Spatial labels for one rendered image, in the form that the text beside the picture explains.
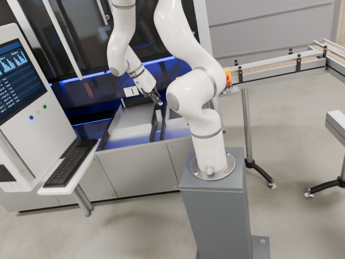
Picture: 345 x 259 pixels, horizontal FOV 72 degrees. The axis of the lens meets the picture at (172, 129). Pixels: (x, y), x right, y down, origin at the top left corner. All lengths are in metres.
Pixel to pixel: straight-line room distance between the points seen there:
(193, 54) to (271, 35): 2.85
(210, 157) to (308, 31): 2.95
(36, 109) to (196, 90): 1.01
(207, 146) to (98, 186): 1.41
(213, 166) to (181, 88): 0.37
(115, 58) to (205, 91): 0.46
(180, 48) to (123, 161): 1.26
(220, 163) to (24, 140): 1.00
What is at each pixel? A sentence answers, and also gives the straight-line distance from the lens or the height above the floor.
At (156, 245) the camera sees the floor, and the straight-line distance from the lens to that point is 1.91.
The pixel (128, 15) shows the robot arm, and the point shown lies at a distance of 1.03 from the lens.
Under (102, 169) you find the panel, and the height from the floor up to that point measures 0.43.
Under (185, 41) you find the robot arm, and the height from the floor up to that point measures 1.38.
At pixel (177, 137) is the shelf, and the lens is 1.21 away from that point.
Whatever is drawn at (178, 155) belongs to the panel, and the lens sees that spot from 1.80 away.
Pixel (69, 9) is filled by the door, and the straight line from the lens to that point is 1.54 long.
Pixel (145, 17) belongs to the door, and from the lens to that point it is 1.43.
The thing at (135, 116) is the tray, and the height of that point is 0.88.
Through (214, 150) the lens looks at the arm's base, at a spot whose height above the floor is 0.98.
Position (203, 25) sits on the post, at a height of 1.30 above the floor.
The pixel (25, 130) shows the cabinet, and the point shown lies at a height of 1.07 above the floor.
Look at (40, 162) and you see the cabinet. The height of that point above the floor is 0.89.
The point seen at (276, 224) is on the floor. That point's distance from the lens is 1.90.
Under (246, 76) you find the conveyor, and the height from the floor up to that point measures 0.92.
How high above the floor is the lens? 1.56
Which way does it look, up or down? 32 degrees down
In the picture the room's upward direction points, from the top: 15 degrees counter-clockwise
